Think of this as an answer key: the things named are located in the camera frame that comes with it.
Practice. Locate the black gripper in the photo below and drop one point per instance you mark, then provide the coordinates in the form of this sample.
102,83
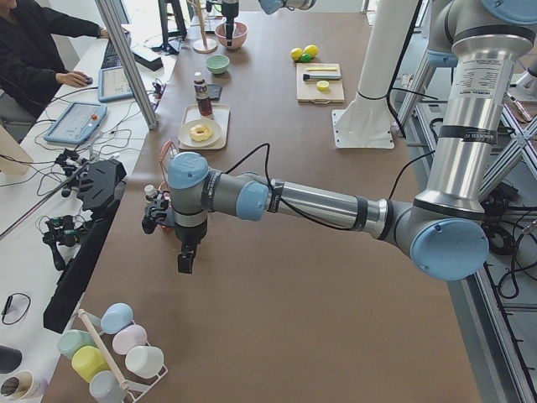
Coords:
190,234
229,18

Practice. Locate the tea bottle white cap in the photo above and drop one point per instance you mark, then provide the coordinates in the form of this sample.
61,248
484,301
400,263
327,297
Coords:
202,96

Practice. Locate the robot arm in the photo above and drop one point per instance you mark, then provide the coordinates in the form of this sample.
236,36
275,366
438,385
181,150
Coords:
272,6
440,230

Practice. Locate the right tea bottle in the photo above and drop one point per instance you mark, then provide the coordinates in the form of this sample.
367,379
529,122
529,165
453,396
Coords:
150,193

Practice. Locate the person hand on mouse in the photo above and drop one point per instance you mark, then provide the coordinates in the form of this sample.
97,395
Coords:
72,78

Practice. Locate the pink bowl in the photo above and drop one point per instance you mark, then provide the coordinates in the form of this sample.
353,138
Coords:
239,35

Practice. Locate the wooden mug tree stand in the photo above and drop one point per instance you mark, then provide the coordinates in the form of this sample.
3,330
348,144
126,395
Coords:
204,45

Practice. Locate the mint green bowl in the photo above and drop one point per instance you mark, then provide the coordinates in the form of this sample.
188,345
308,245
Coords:
217,64

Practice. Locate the grey folded cloth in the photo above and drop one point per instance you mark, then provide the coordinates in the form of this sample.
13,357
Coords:
214,91

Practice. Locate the lower whole lemon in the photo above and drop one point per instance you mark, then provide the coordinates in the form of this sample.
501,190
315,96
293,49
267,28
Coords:
296,53

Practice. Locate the whole lemon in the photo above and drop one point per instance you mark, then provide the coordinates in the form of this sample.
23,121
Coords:
296,53
311,50

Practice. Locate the green lime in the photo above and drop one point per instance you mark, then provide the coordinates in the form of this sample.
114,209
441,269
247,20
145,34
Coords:
305,58

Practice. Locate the blue plastic cup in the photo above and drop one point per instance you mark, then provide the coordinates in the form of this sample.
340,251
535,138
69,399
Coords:
117,316

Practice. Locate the upper whole lemon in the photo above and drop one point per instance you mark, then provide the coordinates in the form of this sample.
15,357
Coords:
311,50

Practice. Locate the pink plastic cup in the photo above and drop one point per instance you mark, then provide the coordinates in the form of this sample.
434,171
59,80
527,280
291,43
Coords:
131,336

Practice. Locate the yellow plastic knife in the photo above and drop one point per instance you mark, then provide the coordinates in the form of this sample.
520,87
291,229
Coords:
321,68

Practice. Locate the steel muddler cylinder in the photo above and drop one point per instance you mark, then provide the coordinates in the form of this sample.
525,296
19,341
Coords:
321,77

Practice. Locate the bamboo cutting board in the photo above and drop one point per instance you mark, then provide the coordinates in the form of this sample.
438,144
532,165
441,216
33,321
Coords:
307,92

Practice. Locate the white plastic cup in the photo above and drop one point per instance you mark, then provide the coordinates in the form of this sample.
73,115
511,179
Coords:
145,361

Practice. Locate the half lemon slice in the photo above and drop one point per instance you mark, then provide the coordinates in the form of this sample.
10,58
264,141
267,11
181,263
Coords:
323,86

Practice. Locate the white round plate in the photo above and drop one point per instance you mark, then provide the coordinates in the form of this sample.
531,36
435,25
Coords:
185,139

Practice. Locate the black keyboard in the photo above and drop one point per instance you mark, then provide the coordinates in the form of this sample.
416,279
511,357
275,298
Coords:
110,57

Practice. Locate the blue teach pendant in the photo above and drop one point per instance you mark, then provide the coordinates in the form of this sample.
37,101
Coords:
77,123
113,85

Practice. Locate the yellow plastic cup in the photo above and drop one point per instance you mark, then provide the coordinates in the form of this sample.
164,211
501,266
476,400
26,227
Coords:
88,361

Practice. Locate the green plastic cup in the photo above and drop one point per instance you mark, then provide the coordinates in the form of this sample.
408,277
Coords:
73,340

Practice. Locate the grey plastic cup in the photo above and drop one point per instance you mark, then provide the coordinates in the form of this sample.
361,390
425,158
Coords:
104,388

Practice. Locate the seated person black jacket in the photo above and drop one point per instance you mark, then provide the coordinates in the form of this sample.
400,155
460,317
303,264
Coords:
29,56

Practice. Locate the aluminium frame post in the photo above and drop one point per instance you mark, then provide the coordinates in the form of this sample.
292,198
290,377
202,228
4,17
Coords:
118,37

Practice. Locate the glazed ring donut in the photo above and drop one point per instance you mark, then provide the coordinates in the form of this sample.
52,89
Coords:
200,133

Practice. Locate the copper wire bottle rack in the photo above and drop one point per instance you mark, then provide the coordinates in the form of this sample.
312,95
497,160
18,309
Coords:
167,151

